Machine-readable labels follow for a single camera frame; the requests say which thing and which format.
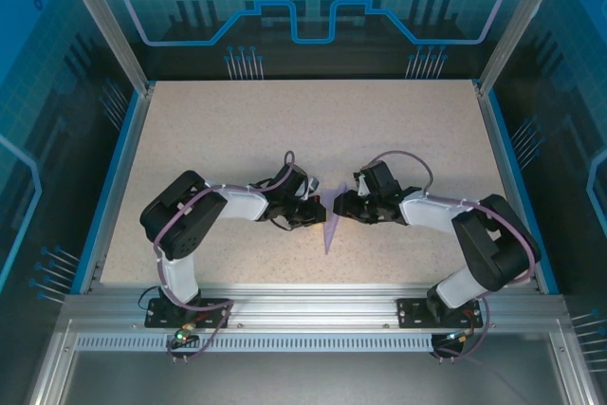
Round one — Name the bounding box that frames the lavender paper sheet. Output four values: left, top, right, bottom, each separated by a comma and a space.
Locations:
321, 183, 351, 256

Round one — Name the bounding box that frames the blue printed gear panel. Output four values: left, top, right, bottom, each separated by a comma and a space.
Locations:
61, 0, 542, 82

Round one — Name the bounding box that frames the small connector with orange plug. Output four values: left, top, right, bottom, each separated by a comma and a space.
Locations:
445, 327, 476, 345

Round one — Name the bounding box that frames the small connector with green light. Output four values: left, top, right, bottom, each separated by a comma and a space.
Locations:
173, 323, 196, 345

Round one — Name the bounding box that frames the blue printed side panel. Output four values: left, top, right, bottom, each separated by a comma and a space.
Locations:
0, 0, 143, 405
492, 0, 607, 405

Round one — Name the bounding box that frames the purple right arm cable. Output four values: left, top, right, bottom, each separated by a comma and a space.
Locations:
362, 150, 542, 359

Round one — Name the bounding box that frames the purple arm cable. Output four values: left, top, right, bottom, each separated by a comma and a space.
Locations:
362, 150, 542, 359
154, 150, 298, 362

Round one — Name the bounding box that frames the wide aluminium frame rail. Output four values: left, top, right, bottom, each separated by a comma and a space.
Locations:
61, 284, 570, 336

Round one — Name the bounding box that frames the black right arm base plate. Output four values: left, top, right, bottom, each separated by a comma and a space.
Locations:
396, 297, 481, 330

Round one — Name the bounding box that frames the slotted aluminium cable duct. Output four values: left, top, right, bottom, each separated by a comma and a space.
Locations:
74, 334, 440, 354

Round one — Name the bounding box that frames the aluminium side rail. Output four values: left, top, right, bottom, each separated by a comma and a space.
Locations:
476, 82, 559, 295
78, 84, 156, 295

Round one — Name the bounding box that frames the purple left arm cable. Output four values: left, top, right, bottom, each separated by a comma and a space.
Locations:
154, 150, 298, 362

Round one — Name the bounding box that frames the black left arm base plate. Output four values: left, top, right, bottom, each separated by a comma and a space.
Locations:
144, 297, 233, 330

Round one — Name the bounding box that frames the thin black base cable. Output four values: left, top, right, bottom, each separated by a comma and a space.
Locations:
136, 285, 165, 314

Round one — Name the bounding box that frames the aluminium frame post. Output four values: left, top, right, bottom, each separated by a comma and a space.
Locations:
476, 0, 575, 96
51, 0, 156, 96

